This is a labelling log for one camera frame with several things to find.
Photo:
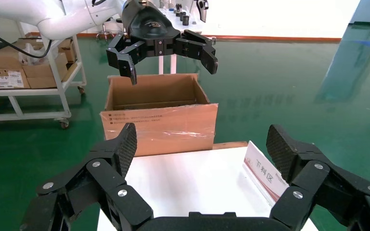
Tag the medium plain cardboard box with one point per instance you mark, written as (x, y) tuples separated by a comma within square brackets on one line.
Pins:
[(41, 70)]

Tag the flat low cardboard box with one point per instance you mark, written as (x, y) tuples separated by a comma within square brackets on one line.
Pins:
[(43, 83)]

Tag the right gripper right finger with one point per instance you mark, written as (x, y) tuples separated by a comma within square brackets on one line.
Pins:
[(309, 178)]

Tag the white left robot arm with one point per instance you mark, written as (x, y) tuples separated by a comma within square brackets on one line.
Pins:
[(60, 19)]

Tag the white wheeled shelf cart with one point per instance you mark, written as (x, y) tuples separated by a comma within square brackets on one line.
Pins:
[(28, 92)]

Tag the black hanging tool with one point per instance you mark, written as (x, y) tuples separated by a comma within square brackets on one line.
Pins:
[(203, 9)]

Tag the clear plastic bag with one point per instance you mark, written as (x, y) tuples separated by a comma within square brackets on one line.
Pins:
[(31, 51)]

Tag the big plain cardboard box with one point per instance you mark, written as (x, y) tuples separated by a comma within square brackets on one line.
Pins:
[(3, 59)]

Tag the white red table sign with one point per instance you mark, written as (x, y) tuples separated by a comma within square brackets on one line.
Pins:
[(261, 169)]

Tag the cardboard box with shipping label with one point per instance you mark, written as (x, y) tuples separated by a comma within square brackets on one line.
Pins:
[(0, 79)]

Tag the black round stool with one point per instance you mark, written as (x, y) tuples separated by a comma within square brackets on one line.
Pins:
[(104, 35)]

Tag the small brown cardboard carton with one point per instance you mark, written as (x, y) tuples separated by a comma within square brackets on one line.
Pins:
[(67, 52)]

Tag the loose cardboard sheet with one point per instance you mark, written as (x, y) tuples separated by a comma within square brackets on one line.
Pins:
[(70, 71)]

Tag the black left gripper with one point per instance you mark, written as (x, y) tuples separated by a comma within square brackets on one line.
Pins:
[(146, 22)]

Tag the large open cardboard box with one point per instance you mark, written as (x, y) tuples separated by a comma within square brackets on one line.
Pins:
[(159, 127)]

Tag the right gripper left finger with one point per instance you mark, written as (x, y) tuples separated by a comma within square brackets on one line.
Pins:
[(105, 178)]

